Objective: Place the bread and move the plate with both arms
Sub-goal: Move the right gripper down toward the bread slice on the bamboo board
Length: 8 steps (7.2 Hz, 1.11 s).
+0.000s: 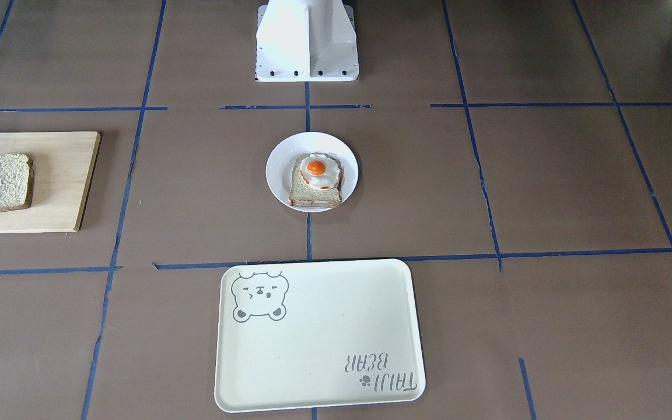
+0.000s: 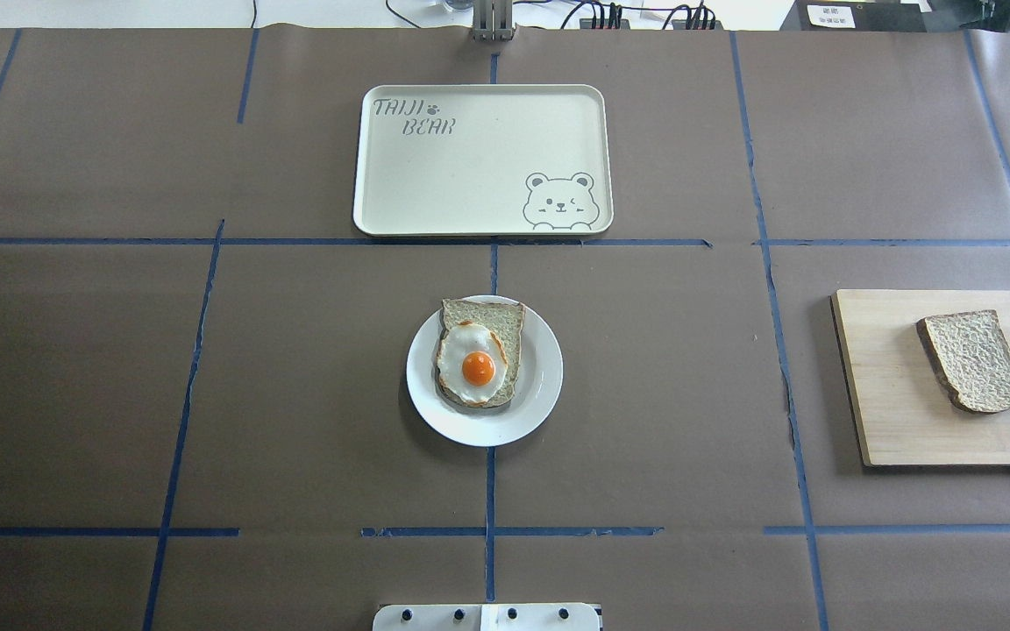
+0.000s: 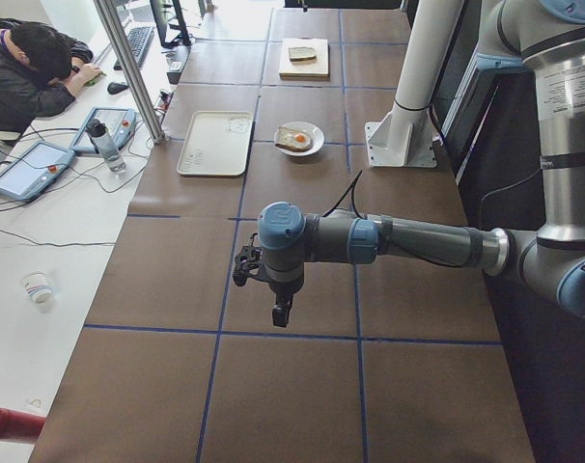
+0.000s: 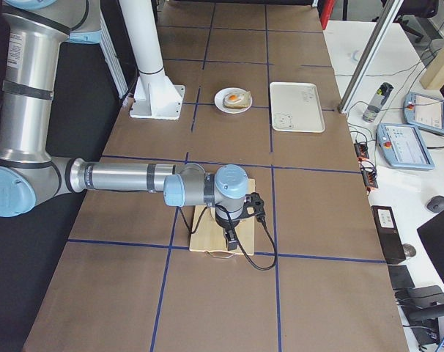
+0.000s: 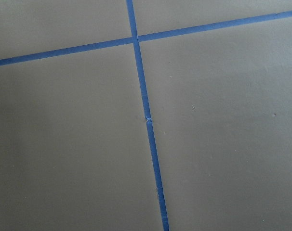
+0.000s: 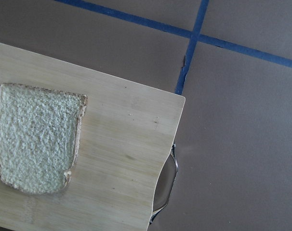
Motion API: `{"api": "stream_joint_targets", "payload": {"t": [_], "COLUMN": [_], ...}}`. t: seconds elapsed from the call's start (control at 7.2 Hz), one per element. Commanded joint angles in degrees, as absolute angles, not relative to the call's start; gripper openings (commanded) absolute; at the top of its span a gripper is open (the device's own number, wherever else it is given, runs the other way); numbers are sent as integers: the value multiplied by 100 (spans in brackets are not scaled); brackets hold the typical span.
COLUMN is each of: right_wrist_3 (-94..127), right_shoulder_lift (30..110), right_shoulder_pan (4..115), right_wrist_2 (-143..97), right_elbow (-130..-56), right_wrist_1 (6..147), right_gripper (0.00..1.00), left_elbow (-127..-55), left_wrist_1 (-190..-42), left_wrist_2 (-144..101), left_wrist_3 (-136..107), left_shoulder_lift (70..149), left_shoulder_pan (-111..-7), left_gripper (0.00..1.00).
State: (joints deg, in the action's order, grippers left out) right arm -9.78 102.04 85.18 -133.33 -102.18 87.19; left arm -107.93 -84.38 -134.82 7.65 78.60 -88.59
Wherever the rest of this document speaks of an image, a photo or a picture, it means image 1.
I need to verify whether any bread slice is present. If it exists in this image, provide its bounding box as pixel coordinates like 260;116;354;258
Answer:
289;154;343;208
0;153;35;213

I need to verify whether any toy fried egg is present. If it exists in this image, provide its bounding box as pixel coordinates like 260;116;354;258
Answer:
298;153;342;191

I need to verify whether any cream bear serving tray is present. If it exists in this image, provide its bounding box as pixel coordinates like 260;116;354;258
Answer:
214;260;426;413

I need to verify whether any wooden cutting board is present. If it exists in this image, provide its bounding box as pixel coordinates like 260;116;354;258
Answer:
0;131;101;233

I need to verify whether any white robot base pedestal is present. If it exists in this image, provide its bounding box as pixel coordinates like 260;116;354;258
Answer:
254;1;360;83

